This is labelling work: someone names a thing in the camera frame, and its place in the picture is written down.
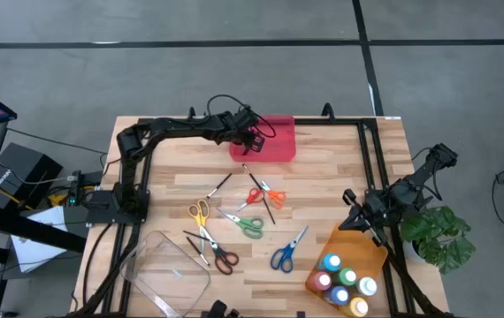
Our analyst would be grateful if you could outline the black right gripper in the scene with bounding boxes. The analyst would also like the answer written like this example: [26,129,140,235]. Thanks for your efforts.
[339,189,397,247]

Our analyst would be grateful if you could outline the light blue paint bottle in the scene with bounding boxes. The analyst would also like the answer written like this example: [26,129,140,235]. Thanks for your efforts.
[320,253,342,274]

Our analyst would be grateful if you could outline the green paint bottle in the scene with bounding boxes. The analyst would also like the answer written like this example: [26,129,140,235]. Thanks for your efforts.
[335,267,358,287]

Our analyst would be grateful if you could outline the white paint bottle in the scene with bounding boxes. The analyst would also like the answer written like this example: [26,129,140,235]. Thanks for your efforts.
[355,276,378,297]

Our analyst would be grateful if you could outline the dark blue paint bottle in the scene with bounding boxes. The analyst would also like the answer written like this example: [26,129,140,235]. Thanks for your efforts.
[325,285,350,307]

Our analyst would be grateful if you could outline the blue handled scissors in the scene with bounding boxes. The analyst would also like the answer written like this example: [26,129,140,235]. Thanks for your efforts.
[270,224,309,274]

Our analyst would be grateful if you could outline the yellow paint bottle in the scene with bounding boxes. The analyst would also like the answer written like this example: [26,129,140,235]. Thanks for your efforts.
[343,296,370,318]

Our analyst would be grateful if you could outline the yellow handled scissors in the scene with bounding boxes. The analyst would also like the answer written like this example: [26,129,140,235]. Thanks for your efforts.
[187,198,211,256]

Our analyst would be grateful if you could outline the black and red scissors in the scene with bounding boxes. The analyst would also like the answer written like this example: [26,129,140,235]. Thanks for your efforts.
[198,225,241,276]

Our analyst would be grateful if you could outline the orange translucent plastic bin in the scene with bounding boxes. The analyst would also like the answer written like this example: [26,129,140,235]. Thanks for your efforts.
[303,220,389,318]

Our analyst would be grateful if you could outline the red plastic bin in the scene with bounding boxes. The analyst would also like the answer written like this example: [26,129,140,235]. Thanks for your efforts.
[228,114,297,163]

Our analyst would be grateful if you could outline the white plant pot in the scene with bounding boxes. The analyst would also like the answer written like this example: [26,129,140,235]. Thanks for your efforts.
[404,241,425,265]

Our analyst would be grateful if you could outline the green potted plant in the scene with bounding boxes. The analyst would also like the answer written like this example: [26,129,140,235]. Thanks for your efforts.
[400,205,477,276]

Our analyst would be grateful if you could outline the black controller box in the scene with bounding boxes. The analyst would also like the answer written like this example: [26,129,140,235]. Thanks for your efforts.
[66,170,103,208]

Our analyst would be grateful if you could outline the clear plastic bin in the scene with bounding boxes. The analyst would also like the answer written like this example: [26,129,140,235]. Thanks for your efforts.
[119,229,212,318]

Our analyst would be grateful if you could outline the black equipment box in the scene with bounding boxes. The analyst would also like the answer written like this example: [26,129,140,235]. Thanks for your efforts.
[0,141,64,211]

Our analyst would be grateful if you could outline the black metal stand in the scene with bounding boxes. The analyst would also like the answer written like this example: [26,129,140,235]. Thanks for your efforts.
[0,202,88,318]

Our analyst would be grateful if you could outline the white paper sheet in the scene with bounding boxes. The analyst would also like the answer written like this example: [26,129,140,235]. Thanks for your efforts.
[11,205,70,274]

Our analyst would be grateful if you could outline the small red handled scissors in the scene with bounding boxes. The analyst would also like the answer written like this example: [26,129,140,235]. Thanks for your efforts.
[236,186,265,212]

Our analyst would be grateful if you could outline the small orange handled scissors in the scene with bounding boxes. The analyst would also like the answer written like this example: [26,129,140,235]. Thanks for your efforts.
[260,179,287,209]

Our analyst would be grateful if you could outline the black aluminium table frame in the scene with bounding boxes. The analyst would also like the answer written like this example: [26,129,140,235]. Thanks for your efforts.
[68,102,454,318]

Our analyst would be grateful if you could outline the green handled scissors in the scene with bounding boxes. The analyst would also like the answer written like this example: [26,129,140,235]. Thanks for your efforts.
[216,207,265,240]

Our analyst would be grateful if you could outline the thick black cable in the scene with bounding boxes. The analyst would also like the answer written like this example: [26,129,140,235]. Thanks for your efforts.
[81,222,118,310]

